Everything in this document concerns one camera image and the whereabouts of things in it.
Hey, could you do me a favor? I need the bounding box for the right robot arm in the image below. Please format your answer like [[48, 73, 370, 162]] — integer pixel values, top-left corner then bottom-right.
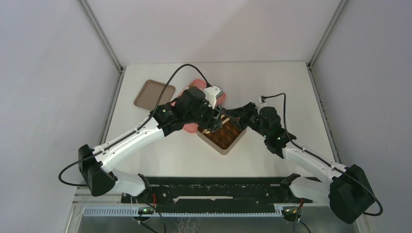
[[223, 102, 377, 224]]

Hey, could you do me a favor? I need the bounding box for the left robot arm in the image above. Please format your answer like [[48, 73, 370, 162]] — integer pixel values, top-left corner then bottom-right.
[[78, 86, 223, 202]]

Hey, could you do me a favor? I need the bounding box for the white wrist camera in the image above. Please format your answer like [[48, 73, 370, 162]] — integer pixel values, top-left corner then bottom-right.
[[203, 86, 226, 109], [257, 97, 267, 111]]

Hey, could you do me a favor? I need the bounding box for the pink plastic tray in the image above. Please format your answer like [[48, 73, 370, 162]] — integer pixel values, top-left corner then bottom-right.
[[178, 79, 226, 133]]

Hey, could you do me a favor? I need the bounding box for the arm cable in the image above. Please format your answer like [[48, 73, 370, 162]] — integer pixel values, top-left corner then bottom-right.
[[58, 64, 211, 187], [260, 93, 384, 216]]

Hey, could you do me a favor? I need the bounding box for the brown box lid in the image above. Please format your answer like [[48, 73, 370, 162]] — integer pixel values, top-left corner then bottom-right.
[[134, 80, 176, 110]]

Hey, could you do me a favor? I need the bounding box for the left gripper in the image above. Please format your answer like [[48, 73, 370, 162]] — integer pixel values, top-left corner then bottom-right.
[[185, 98, 223, 132]]

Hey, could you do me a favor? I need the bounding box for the gold chocolate box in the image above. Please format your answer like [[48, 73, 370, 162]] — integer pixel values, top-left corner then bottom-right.
[[197, 118, 246, 155]]

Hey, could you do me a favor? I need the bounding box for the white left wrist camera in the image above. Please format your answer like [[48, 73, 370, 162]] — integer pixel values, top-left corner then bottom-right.
[[203, 86, 226, 109]]

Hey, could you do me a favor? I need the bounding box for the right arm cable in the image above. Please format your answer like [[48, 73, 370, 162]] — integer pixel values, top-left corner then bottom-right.
[[260, 93, 384, 216]]

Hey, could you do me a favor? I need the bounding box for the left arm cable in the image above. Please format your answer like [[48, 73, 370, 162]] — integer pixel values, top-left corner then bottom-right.
[[58, 64, 211, 187]]

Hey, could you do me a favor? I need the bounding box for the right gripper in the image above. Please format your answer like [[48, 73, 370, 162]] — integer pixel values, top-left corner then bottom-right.
[[222, 102, 269, 139]]

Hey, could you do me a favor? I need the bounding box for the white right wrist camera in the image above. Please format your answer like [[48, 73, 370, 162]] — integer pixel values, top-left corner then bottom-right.
[[257, 97, 267, 111]]

